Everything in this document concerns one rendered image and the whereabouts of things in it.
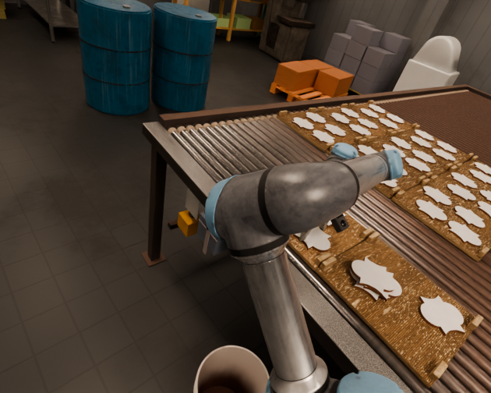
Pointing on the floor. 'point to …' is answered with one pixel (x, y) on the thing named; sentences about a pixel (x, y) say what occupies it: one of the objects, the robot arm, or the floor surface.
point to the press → (284, 30)
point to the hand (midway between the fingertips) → (312, 235)
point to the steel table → (54, 14)
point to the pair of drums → (181, 36)
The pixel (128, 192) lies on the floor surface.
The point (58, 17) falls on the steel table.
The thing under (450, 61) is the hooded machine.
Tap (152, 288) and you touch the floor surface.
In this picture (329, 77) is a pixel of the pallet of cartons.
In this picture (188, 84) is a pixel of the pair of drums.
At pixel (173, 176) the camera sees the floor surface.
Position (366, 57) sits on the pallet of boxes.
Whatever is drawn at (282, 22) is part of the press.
